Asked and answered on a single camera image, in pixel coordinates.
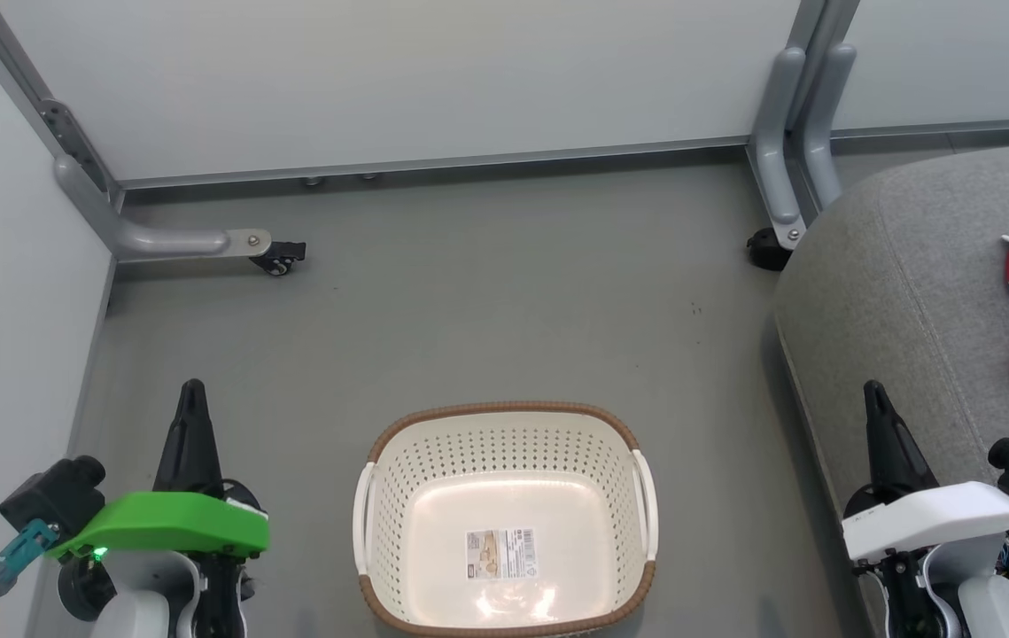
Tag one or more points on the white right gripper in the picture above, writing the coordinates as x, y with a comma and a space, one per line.
938, 523

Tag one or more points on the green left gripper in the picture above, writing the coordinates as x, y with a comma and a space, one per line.
167, 523

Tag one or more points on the cream laundry basket brown rim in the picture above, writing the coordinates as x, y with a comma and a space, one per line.
504, 478

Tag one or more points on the grey fabric sofa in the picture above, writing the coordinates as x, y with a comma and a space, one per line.
911, 292

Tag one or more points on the grey partition leg with plate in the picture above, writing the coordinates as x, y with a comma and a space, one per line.
774, 151
167, 241

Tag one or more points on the black caster wheel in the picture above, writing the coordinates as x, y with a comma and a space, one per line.
278, 257
765, 252

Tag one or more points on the paper label sticker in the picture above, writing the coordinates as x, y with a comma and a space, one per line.
501, 554

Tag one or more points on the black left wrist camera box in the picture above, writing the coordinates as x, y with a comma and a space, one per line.
57, 492

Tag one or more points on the grey partition corner post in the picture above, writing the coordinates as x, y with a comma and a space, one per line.
70, 133

